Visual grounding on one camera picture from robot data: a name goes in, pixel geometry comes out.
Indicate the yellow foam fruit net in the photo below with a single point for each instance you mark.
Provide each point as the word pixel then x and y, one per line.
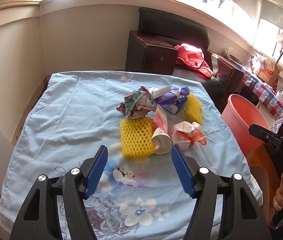
pixel 135 137

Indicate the crumpled colourful paper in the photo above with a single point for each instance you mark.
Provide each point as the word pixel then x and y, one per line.
pixel 137 104

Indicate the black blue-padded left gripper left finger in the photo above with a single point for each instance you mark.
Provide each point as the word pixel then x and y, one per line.
pixel 38 217

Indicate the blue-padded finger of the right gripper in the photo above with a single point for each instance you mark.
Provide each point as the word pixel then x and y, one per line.
pixel 266 136

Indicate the purple tissue pack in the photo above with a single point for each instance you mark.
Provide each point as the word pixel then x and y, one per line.
pixel 172 96

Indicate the plaid tablecloth side table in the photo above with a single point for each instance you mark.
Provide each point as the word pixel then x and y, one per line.
pixel 265 95

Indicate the crumpled orange white wrapper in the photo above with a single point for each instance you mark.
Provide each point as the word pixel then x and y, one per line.
pixel 185 134

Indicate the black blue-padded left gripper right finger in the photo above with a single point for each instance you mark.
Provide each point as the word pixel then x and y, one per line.
pixel 241 218

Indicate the brown paper shopping bag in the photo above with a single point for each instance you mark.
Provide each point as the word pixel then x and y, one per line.
pixel 269 73

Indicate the red polka dot cloth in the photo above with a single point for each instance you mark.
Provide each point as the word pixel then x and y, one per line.
pixel 193 58

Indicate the red white paper cup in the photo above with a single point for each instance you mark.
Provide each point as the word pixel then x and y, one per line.
pixel 161 140

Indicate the pink plastic trash bucket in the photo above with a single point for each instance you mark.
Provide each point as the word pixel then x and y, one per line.
pixel 239 114

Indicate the blue Tempo tissue pack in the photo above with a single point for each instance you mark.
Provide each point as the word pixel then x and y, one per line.
pixel 177 106

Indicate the black leather armchair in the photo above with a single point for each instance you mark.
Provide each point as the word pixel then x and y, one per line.
pixel 151 50

